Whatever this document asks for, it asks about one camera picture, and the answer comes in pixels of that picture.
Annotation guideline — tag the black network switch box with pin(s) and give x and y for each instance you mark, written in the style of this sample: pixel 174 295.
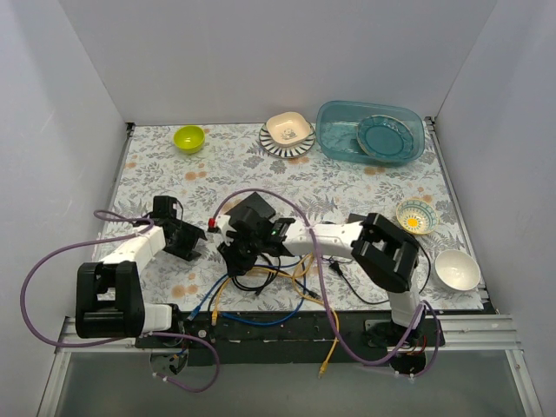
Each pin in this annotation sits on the black network switch box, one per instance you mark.
pixel 260 206

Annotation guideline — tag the black power adapter brick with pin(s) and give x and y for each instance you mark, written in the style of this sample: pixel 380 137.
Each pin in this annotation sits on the black power adapter brick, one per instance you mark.
pixel 354 218

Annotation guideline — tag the patterned teal yellow small bowl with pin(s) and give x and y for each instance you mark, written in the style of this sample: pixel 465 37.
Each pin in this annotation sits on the patterned teal yellow small bowl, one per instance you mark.
pixel 417 217

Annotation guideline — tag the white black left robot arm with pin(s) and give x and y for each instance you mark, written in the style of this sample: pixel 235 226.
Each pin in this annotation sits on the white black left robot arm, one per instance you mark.
pixel 109 301

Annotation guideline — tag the lime green plastic bowl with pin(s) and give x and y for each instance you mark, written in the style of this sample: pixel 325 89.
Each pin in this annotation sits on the lime green plastic bowl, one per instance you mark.
pixel 189 139

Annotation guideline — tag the teal glass plate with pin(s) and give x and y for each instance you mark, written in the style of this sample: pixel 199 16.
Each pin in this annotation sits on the teal glass plate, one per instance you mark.
pixel 387 138

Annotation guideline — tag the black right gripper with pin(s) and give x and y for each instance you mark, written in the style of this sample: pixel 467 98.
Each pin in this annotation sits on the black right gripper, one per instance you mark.
pixel 234 256

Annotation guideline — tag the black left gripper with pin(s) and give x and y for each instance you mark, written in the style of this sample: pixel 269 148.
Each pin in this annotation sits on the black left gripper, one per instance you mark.
pixel 186 239

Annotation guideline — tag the teal transparent plastic tub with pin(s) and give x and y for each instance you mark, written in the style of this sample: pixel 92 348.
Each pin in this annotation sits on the teal transparent plastic tub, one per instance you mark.
pixel 336 129

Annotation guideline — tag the floral patterned table mat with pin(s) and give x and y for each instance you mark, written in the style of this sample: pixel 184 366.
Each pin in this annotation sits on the floral patterned table mat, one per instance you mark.
pixel 325 190

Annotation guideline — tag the cream square panda bowl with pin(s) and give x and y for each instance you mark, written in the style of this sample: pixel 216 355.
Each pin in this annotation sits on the cream square panda bowl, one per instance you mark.
pixel 288 129

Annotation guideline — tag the striped white blue plate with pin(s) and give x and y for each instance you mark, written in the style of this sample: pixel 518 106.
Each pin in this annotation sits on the striped white blue plate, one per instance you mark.
pixel 273 149

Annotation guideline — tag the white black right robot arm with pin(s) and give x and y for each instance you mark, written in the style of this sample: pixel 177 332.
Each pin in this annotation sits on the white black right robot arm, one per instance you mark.
pixel 386 253

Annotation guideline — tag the white ceramic bowl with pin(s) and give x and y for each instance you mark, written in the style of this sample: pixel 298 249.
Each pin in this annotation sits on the white ceramic bowl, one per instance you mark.
pixel 457 271

